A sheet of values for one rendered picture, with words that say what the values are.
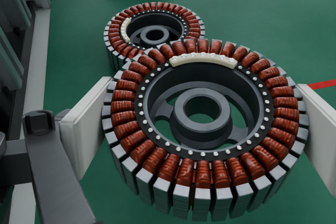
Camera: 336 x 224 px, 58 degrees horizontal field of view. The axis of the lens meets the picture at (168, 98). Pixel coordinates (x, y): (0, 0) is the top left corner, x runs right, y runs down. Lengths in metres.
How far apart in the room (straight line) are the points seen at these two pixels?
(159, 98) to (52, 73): 0.20
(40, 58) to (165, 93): 0.23
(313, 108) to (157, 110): 0.09
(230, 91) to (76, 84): 0.20
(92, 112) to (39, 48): 0.27
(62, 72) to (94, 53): 0.04
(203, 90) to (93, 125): 0.07
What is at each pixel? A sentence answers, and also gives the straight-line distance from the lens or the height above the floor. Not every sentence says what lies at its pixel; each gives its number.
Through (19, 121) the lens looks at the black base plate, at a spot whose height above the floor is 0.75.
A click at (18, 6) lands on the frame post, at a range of 0.40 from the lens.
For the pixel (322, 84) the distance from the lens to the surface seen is 0.36.
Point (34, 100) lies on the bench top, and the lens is 0.35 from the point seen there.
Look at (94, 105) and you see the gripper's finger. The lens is 0.16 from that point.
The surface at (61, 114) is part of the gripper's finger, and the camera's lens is 0.16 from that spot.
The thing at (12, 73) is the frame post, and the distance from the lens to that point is 0.32.
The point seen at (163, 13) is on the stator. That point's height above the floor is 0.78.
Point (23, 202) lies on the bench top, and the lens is 0.29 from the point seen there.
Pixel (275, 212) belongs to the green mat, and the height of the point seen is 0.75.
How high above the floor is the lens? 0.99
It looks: 50 degrees down
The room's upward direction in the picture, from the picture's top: 3 degrees counter-clockwise
